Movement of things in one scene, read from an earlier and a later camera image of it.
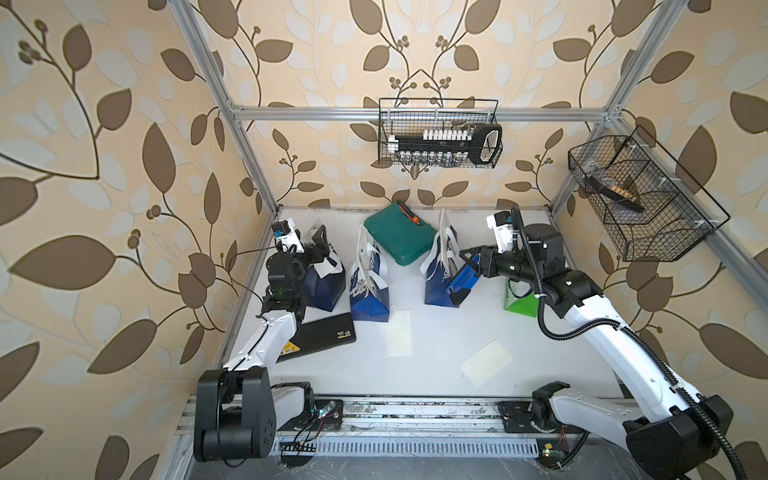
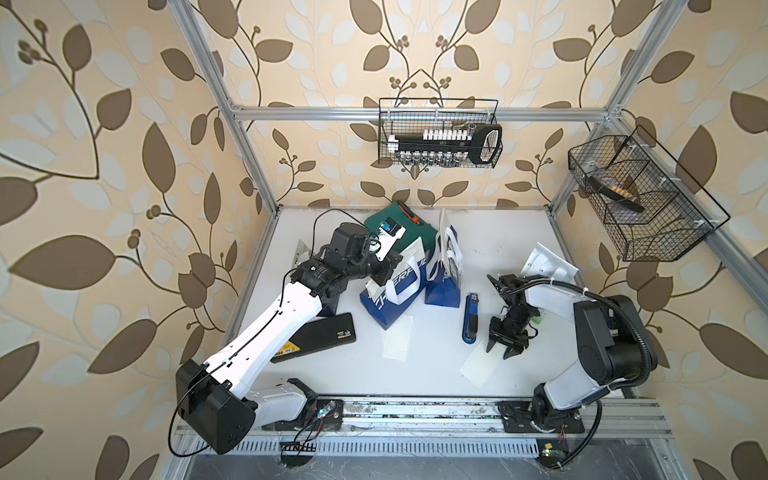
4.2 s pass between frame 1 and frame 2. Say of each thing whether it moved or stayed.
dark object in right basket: stayed
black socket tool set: stayed
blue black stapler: moved
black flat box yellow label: stayed
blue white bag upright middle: stayed
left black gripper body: moved
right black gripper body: moved
